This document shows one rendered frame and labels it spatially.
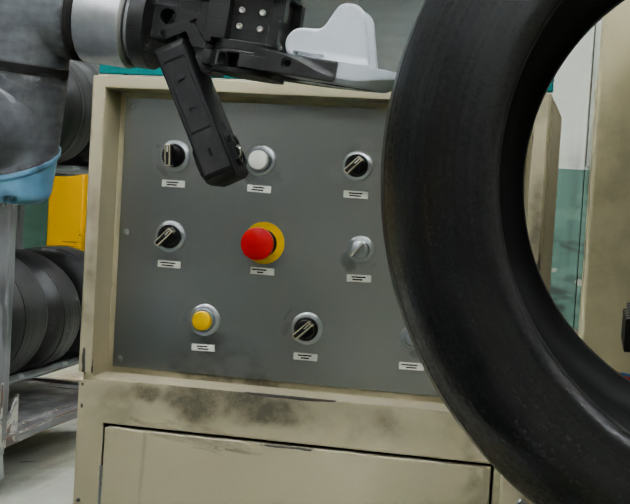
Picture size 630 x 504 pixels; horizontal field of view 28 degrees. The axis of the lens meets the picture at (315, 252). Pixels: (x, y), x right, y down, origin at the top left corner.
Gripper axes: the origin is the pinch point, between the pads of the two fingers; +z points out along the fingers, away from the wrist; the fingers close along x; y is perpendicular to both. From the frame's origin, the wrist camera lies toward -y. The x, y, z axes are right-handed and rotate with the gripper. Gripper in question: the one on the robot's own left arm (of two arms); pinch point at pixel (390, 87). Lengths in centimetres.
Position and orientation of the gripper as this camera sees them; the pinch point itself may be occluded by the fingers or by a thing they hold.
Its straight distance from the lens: 93.8
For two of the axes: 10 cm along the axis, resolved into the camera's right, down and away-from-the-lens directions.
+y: 1.7, -9.8, -0.7
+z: 9.6, 1.8, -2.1
